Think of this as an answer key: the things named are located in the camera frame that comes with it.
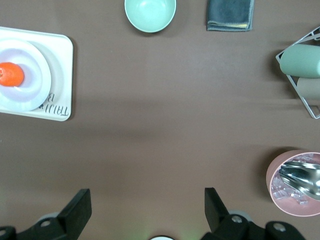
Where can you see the cream tray with bear print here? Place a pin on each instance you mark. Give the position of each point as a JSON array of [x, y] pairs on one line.
[[62, 75]]

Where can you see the light green bowl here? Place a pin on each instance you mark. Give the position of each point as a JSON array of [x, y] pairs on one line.
[[150, 15]]

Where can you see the beige cup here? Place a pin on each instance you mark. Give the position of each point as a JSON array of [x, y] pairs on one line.
[[308, 88]]

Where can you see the pink bowl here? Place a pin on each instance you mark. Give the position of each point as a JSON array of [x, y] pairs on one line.
[[275, 165]]

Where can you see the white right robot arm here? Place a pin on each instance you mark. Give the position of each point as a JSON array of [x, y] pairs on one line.
[[162, 238]]

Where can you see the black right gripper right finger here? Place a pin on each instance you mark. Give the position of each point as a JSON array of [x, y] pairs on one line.
[[216, 215]]

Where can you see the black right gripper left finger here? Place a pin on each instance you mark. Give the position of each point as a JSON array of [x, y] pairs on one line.
[[75, 215]]

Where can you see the orange fruit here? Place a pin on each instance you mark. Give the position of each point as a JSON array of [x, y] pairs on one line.
[[11, 74]]

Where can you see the round white plate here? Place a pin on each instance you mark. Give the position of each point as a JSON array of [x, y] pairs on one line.
[[30, 95]]

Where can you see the metal scoop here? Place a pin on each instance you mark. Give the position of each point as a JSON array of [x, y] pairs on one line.
[[302, 178]]

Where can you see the clear plastic ice cubes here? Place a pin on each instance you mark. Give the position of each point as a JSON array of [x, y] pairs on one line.
[[281, 191]]

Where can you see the green cup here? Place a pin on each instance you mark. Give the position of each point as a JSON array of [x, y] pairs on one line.
[[300, 61]]

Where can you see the folded grey cloth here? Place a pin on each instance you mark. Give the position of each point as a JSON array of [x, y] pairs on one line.
[[228, 12]]

